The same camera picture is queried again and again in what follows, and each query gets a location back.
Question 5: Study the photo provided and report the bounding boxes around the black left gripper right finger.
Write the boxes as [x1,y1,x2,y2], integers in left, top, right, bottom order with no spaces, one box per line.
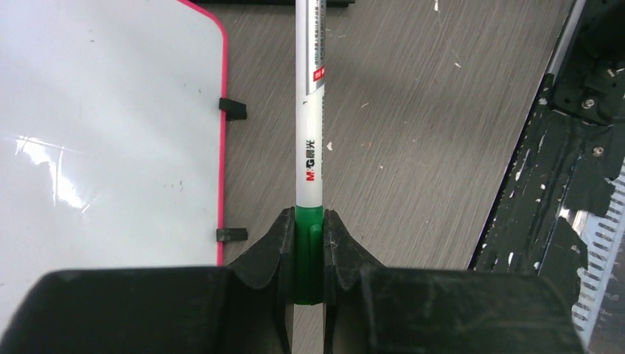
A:
[324,210,584,353]

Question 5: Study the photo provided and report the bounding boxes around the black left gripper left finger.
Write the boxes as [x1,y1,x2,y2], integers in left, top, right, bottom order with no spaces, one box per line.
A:
[1,208,294,353]

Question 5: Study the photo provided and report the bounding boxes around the green marker cap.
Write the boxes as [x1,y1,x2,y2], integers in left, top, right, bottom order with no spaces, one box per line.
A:
[293,206,324,305]

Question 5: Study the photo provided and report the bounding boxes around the pink-framed whiteboard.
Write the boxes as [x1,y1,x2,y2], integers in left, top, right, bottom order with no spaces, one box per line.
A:
[1,1,228,329]

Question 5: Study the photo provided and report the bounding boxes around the white marker pen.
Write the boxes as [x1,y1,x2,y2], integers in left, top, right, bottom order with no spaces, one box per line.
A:
[295,0,327,208]

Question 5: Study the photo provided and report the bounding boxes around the black whiteboard clip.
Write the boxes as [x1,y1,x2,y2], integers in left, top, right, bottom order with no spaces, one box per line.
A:
[215,228,248,243]
[219,97,248,121]

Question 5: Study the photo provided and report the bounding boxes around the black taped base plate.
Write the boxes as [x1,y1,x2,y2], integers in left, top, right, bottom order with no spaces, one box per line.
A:
[469,1,624,307]

